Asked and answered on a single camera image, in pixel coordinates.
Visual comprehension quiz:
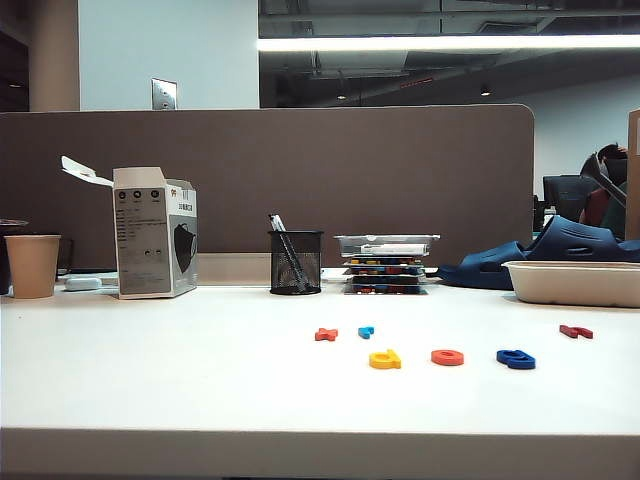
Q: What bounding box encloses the cardboard box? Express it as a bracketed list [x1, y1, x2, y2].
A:
[626, 109, 640, 240]

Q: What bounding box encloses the letter magnet tray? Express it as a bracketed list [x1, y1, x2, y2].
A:
[348, 274, 427, 285]
[343, 283, 430, 296]
[348, 255, 424, 267]
[343, 265, 428, 276]

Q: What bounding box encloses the orange letter o magnet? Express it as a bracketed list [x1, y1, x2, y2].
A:
[430, 348, 465, 367]

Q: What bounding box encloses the navy blue slipper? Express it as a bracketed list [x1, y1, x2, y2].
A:
[519, 214, 640, 264]
[437, 240, 526, 291]

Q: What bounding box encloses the brown paper cup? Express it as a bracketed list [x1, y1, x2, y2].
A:
[4, 234, 62, 300]

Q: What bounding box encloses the open face mask box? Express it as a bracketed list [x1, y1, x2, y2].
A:
[60, 155, 199, 300]

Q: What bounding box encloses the beige pulp food tray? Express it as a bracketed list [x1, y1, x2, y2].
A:
[502, 259, 640, 308]

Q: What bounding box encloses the dark blue letter magnet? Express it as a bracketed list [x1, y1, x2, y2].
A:
[496, 349, 537, 372]

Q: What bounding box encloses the small white case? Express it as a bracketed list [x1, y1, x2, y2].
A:
[64, 276, 104, 292]

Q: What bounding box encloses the metal wall plate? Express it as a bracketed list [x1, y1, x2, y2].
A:
[151, 78, 179, 111]

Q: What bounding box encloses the person in background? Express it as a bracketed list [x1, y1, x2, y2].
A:
[578, 143, 629, 240]

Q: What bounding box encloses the ceiling light strip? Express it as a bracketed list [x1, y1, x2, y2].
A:
[257, 33, 640, 52]

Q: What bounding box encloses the black and white pen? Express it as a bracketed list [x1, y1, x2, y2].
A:
[268, 213, 311, 291]

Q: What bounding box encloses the black monitor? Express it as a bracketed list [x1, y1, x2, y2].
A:
[543, 174, 594, 226]

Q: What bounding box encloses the brown desk partition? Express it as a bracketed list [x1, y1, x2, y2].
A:
[0, 103, 536, 274]

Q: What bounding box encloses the clear plastic case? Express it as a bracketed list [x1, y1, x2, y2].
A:
[333, 233, 442, 258]

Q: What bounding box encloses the grey angular tool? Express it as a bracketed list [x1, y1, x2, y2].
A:
[580, 152, 629, 207]

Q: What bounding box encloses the yellow letter d magnet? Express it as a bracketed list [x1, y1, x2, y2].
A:
[368, 349, 403, 371]

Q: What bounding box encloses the black mesh pen holder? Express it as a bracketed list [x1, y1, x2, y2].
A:
[267, 229, 325, 296]

